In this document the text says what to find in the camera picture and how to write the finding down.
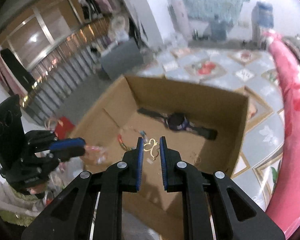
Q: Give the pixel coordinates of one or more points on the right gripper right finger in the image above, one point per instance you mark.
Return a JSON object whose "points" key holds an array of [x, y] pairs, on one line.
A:
{"points": [[173, 177]]}

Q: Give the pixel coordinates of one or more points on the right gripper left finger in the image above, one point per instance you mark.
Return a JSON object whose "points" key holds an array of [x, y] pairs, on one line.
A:
{"points": [[131, 180]]}

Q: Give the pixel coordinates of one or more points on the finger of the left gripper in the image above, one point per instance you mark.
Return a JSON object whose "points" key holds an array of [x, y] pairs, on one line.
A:
{"points": [[66, 154], [64, 144]]}

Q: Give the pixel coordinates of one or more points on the clear plastic jewelry bag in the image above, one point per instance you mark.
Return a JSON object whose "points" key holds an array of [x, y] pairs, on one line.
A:
{"points": [[94, 155]]}

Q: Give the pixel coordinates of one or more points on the gold butterfly pendant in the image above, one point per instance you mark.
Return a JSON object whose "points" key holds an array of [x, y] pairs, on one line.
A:
{"points": [[153, 148]]}

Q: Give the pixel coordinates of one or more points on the purple pink smart watch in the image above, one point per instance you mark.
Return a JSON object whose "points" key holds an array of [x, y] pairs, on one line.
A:
{"points": [[178, 122]]}

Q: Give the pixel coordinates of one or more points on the green knit sleeve forearm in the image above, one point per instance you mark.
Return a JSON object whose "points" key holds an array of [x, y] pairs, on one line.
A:
{"points": [[17, 208]]}

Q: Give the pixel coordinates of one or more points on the left hand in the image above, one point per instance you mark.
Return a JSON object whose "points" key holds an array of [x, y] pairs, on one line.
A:
{"points": [[38, 190]]}

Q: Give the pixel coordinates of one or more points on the silver rectangular charm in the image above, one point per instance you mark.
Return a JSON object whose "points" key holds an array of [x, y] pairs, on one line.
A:
{"points": [[149, 161]]}

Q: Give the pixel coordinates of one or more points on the red gift bag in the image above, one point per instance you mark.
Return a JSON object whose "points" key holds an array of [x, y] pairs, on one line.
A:
{"points": [[62, 126]]}

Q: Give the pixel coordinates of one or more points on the brown cardboard box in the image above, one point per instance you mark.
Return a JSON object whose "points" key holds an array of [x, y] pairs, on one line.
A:
{"points": [[116, 113]]}

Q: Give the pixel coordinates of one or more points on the grey storage box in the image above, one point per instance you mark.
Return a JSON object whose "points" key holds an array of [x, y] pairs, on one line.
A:
{"points": [[121, 59]]}

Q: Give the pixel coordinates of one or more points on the pink floral blanket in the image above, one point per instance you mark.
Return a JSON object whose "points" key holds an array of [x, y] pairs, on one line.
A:
{"points": [[284, 206]]}

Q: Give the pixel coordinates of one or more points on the white cylindrical tube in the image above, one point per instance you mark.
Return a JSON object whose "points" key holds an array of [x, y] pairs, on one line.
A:
{"points": [[182, 19]]}

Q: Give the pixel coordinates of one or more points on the dark water bottle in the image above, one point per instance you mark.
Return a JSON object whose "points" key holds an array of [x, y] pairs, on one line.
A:
{"points": [[219, 29]]}

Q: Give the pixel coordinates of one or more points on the blue water jug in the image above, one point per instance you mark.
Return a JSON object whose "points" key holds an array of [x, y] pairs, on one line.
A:
{"points": [[262, 15]]}

